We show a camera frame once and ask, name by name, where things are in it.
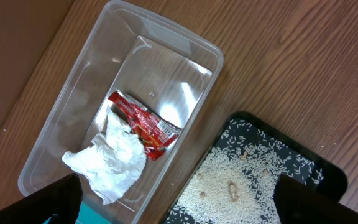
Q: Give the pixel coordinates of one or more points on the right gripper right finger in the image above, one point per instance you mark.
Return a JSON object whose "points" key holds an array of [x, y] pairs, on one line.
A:
{"points": [[296, 203]]}

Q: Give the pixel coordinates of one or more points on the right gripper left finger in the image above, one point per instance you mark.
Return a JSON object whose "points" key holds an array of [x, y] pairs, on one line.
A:
{"points": [[58, 202]]}

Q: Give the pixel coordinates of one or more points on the white napkin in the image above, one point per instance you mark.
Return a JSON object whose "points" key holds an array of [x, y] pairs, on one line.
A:
{"points": [[114, 161]]}

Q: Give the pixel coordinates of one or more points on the red snack wrapper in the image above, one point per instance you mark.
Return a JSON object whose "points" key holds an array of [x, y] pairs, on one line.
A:
{"points": [[155, 133]]}

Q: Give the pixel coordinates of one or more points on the clear plastic waste bin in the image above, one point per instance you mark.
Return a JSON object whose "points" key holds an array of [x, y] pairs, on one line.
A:
{"points": [[161, 64]]}

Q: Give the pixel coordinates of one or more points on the teal plastic serving tray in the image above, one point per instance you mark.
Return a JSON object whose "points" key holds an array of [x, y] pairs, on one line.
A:
{"points": [[88, 216]]}

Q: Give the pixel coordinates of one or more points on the pile of rice scraps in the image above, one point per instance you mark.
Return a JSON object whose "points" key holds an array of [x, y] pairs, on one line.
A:
{"points": [[225, 186]]}

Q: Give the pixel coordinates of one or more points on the black plastic tray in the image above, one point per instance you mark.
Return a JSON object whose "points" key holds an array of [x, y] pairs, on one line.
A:
{"points": [[328, 168]]}

